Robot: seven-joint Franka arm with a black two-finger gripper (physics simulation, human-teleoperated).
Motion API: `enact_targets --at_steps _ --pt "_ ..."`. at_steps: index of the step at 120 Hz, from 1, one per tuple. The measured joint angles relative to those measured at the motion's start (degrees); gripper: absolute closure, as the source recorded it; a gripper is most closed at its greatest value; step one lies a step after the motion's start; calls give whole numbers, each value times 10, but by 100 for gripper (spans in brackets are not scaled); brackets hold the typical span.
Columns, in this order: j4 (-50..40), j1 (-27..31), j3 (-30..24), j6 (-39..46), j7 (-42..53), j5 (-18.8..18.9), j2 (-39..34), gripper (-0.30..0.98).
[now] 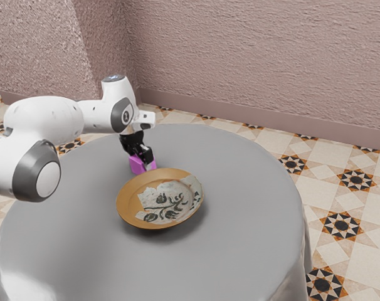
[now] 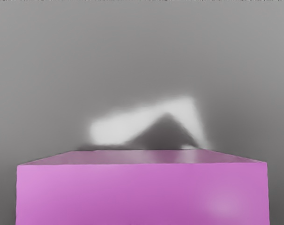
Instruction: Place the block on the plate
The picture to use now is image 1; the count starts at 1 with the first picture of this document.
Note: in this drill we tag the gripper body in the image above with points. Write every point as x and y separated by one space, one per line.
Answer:
131 140

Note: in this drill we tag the purple block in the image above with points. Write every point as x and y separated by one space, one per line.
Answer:
136 164

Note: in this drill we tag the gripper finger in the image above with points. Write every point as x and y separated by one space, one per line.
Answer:
147 154

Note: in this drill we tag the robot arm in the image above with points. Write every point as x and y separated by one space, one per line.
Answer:
45 125

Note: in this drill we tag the brown plate with floral pattern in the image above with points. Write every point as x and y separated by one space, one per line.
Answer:
160 198

